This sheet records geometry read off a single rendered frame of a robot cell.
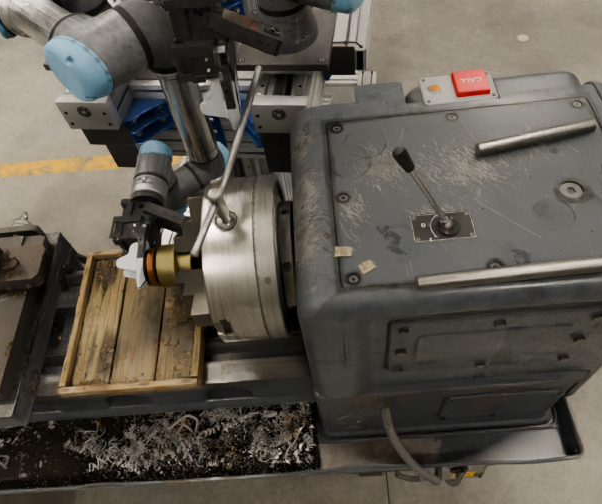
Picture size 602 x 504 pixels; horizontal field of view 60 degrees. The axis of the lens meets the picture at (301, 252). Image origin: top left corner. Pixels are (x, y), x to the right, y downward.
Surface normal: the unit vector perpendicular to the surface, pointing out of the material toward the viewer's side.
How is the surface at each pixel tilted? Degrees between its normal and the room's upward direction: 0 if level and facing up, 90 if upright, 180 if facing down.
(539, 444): 0
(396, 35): 0
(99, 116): 90
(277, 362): 0
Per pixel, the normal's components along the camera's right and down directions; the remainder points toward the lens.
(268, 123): -0.13, 0.83
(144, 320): -0.10, -0.55
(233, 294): -0.03, 0.35
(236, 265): -0.06, 0.04
